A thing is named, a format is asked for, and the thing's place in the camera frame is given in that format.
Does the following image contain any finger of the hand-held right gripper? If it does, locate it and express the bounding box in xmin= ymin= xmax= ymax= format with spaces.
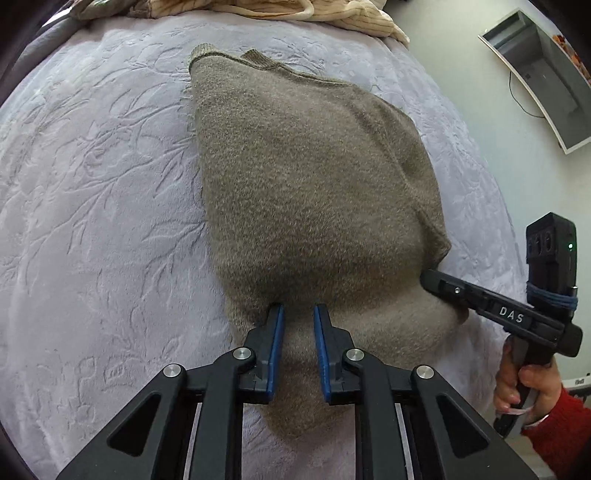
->
xmin=419 ymin=270 xmax=491 ymax=319

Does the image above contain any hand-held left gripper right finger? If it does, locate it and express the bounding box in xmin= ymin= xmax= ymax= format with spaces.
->
xmin=313 ymin=304 xmax=539 ymax=480

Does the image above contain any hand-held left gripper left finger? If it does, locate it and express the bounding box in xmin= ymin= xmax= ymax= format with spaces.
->
xmin=55 ymin=302 xmax=284 ymax=480

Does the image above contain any brown knit sweater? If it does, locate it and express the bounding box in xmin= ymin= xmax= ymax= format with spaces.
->
xmin=188 ymin=43 xmax=469 ymax=439

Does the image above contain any person's right forearm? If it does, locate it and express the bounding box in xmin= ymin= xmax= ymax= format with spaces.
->
xmin=522 ymin=385 xmax=591 ymax=480

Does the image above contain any person's right hand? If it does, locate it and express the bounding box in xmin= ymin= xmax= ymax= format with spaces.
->
xmin=493 ymin=344 xmax=561 ymax=428

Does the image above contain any curved white monitor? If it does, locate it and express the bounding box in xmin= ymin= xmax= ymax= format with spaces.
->
xmin=478 ymin=9 xmax=591 ymax=155

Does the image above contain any lavender embossed blanket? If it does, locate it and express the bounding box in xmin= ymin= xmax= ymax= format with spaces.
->
xmin=0 ymin=18 xmax=529 ymax=480

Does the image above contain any cream striped garment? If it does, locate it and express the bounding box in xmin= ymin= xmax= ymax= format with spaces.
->
xmin=124 ymin=0 xmax=411 ymax=47

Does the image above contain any grey-brown crumpled garment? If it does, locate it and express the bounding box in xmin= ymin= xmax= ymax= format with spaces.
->
xmin=69 ymin=0 xmax=148 ymax=20

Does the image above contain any black monitor cable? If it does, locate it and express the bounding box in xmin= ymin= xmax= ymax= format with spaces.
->
xmin=509 ymin=71 xmax=546 ymax=120

